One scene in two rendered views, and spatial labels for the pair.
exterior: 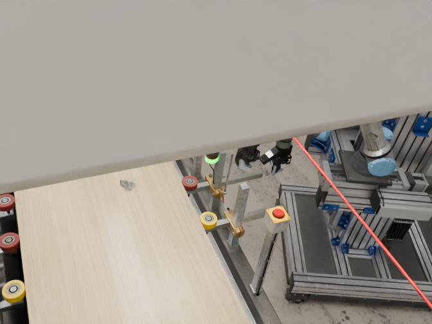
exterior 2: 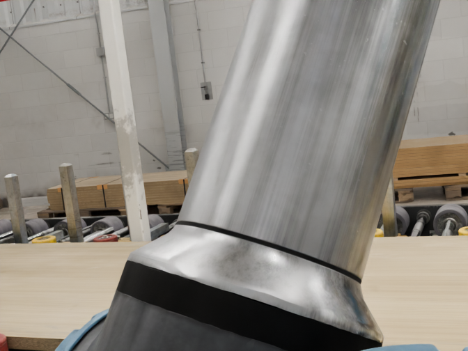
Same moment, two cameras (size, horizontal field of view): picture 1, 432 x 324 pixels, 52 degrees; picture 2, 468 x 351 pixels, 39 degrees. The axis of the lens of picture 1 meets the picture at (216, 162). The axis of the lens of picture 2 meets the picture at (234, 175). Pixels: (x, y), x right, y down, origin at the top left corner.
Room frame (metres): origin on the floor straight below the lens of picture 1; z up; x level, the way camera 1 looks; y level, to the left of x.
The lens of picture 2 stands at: (1.77, -0.87, 1.36)
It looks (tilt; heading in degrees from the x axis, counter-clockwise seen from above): 8 degrees down; 141
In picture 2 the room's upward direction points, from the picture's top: 7 degrees counter-clockwise
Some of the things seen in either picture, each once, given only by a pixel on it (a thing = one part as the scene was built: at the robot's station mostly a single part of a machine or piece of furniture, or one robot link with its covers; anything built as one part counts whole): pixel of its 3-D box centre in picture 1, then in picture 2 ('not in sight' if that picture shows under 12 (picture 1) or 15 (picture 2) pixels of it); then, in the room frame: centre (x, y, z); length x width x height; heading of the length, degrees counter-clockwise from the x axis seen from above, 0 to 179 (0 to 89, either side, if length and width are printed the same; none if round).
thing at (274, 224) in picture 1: (276, 220); not in sight; (1.12, -0.26, 1.18); 0.07 x 0.07 x 0.08; 28
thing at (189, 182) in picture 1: (189, 188); not in sight; (1.54, 0.11, 0.85); 0.08 x 0.08 x 0.11
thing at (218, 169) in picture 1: (216, 186); not in sight; (1.57, -0.02, 0.87); 0.04 x 0.04 x 0.48; 28
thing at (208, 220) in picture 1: (207, 225); not in sight; (1.32, 0.00, 0.85); 0.08 x 0.08 x 0.11
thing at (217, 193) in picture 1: (213, 186); not in sight; (1.59, -0.01, 0.85); 0.14 x 0.06 x 0.05; 28
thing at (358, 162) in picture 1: (368, 158); not in sight; (1.69, -0.74, 1.09); 0.15 x 0.15 x 0.10
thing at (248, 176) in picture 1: (224, 182); not in sight; (1.64, -0.06, 0.84); 0.43 x 0.03 x 0.04; 118
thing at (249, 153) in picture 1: (248, 149); not in sight; (1.58, -0.14, 1.13); 0.09 x 0.08 x 0.12; 48
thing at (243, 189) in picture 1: (237, 220); not in sight; (1.35, -0.14, 0.89); 0.04 x 0.04 x 0.48; 28
